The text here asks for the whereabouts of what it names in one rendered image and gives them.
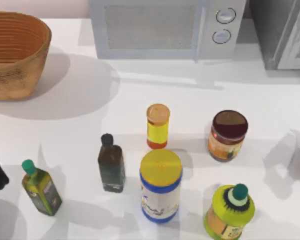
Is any yellow bottle with orange cap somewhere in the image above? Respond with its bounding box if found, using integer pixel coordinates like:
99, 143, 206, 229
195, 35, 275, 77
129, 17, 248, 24
146, 103, 171, 150

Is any dark brown square bottle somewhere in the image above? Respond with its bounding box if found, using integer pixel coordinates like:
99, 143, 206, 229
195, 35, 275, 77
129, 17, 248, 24
97, 133, 126, 193

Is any white jar with yellow lid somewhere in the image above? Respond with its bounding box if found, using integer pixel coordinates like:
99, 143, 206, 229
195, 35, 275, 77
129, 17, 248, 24
139, 149, 183, 224

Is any dark jar with brown lid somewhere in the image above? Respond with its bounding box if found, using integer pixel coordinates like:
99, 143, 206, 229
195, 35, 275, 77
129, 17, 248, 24
207, 109, 249, 163

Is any pale microwave oven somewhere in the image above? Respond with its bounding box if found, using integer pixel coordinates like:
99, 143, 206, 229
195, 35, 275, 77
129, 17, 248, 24
88, 0, 248, 64

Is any round microwave knob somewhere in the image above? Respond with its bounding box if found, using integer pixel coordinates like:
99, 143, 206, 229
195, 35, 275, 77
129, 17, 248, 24
212, 28, 232, 45
215, 7, 237, 24

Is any yellow-green round bottle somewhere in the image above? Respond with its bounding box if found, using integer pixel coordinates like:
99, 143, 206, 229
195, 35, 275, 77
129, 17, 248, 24
204, 183, 256, 240

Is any green square oil bottle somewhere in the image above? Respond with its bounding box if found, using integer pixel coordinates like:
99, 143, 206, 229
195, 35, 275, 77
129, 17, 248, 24
21, 159, 63, 217

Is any woven brown basket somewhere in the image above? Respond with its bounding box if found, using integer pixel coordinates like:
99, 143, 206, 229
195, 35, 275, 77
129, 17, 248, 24
0, 12, 53, 101

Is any grey cabinet with dark inside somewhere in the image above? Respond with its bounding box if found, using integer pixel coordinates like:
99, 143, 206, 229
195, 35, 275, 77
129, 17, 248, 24
249, 0, 300, 71

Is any microwave door handle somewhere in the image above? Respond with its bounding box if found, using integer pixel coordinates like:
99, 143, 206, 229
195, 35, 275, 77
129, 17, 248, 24
195, 6, 207, 64

